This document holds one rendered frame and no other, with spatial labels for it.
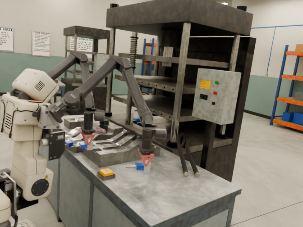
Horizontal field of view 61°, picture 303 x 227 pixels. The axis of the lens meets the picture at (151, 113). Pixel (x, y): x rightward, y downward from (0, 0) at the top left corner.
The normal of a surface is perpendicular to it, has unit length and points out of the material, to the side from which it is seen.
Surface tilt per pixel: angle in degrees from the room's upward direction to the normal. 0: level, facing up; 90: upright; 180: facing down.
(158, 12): 90
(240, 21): 90
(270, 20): 90
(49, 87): 90
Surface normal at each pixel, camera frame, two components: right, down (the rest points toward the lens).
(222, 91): -0.79, 0.06
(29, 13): 0.49, 0.23
